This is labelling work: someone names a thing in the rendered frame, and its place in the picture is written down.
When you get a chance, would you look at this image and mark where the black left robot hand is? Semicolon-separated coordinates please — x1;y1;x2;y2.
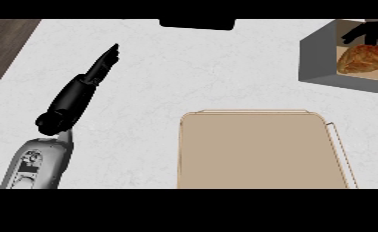
35;43;122;137

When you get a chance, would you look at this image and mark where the tan cardboard box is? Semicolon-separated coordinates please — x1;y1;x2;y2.
176;109;361;190

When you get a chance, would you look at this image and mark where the black rounded appliance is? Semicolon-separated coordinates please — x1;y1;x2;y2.
159;19;238;31

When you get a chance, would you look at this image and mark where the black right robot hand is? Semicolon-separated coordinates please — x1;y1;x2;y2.
342;21;378;46

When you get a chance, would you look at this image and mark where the brown croissant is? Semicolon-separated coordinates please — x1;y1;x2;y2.
336;43;378;75

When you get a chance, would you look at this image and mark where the grey open box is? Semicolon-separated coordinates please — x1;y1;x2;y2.
299;19;378;94

